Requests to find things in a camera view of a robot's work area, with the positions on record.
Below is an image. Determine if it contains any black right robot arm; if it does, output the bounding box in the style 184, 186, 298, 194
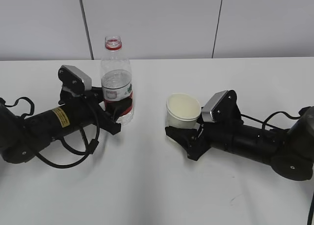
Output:
165, 90, 314, 181

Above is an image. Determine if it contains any clear water bottle red label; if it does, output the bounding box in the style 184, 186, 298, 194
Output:
101, 35, 134, 126

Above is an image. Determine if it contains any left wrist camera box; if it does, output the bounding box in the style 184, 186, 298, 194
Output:
58, 65, 92, 96

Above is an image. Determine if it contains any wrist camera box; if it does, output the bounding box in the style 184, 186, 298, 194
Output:
58, 65, 92, 96
201, 90, 237, 123

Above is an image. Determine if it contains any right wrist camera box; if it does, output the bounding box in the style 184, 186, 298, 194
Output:
201, 90, 237, 123

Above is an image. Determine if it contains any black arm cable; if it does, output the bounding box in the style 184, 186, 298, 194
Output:
240, 111, 314, 225
0, 96, 101, 169

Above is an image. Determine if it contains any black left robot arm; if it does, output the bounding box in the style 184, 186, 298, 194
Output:
0, 87, 132, 169

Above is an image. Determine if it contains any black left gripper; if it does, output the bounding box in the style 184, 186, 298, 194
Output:
58, 86, 132, 135

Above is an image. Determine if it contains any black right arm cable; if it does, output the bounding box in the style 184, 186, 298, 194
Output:
240, 111, 314, 225

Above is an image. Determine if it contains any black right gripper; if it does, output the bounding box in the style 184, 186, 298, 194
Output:
165, 104, 243, 161

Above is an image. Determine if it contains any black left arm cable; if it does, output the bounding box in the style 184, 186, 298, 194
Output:
0, 96, 101, 169

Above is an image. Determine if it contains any white paper cup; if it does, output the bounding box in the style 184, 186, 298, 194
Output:
165, 93, 201, 129

